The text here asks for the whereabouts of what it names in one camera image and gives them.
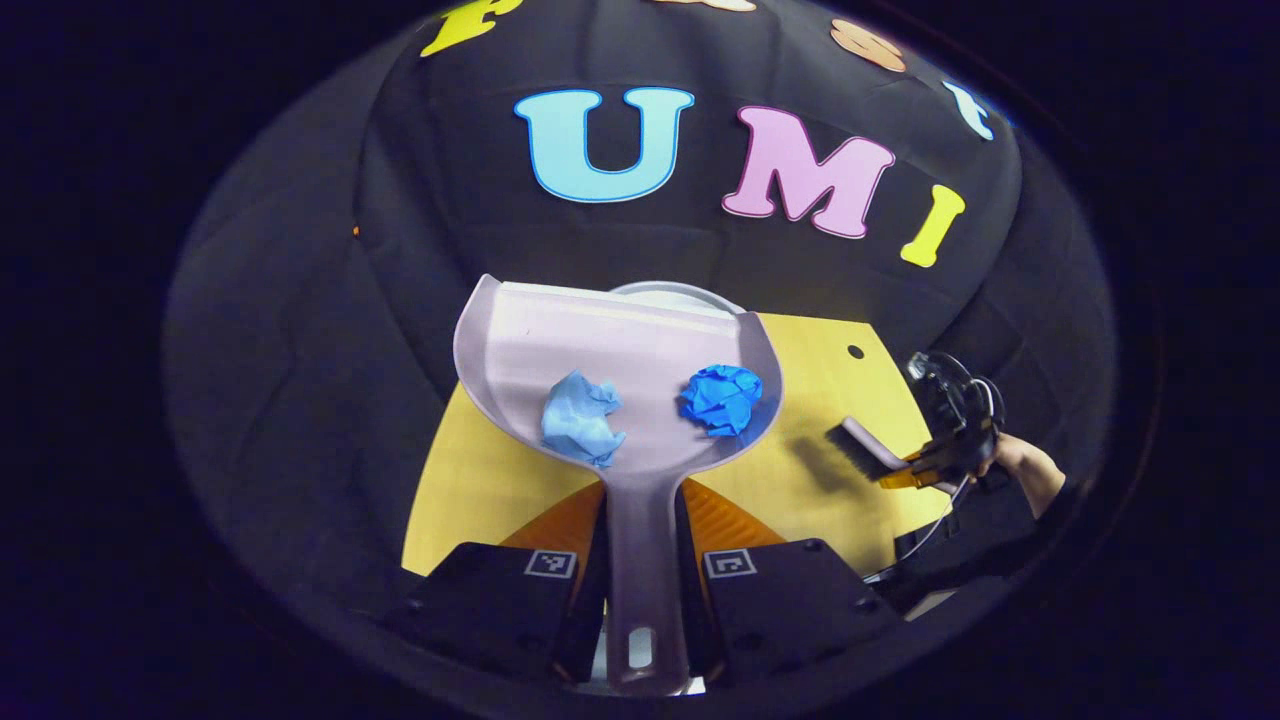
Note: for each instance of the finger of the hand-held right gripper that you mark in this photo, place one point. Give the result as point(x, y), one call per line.
point(925, 472)

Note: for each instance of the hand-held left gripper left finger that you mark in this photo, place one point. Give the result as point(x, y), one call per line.
point(490, 610)

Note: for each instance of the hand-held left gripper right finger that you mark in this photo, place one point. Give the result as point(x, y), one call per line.
point(790, 610)

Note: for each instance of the pale pink small broom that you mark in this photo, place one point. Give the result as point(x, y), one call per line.
point(865, 448)

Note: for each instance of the light blue paper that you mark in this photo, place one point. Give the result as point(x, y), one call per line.
point(580, 420)

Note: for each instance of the dark blue paper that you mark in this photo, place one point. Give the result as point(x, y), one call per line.
point(722, 400)

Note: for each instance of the white garbage bin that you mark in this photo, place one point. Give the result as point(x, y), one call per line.
point(680, 292)

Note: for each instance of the pale pink dustpan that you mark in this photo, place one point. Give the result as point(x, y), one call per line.
point(630, 340)

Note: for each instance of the wooden desktop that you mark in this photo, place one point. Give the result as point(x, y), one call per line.
point(830, 400)

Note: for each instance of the black backdrop cloth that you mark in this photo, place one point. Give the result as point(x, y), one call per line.
point(450, 230)

